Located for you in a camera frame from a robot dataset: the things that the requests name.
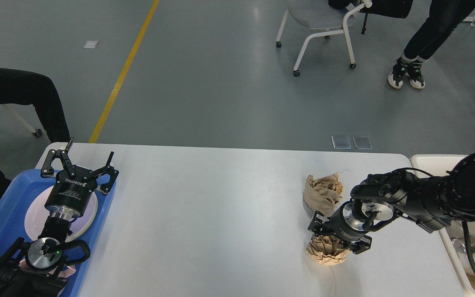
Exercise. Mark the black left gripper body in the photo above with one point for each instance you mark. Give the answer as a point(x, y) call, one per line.
point(71, 193)

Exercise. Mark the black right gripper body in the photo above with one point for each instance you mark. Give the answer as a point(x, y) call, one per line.
point(349, 223)

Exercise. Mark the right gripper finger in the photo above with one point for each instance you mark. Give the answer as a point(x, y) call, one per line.
point(320, 225)
point(362, 245)

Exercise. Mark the brown paper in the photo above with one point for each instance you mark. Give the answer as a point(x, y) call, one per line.
point(327, 250)
point(323, 194)

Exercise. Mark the pink plate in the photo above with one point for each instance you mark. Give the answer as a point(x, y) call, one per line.
point(36, 217)

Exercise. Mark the small silver foil bag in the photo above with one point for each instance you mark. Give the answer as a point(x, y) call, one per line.
point(455, 231)

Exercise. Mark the crushed red can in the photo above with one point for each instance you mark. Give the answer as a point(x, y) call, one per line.
point(459, 246)

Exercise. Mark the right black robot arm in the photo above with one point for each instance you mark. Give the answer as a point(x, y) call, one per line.
point(432, 203)

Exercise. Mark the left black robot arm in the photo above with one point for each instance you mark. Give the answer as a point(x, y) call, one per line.
point(50, 220)

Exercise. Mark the blue plastic tray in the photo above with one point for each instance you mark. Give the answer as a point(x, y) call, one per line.
point(21, 193)

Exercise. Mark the person in black left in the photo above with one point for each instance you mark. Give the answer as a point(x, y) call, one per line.
point(27, 88)

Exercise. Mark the beige plastic bin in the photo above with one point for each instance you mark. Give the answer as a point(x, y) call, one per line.
point(438, 164)

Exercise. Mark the grey white office chair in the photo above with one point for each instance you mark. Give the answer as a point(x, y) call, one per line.
point(326, 20)

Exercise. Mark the walking person black sneakers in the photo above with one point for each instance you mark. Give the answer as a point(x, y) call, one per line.
point(443, 18)

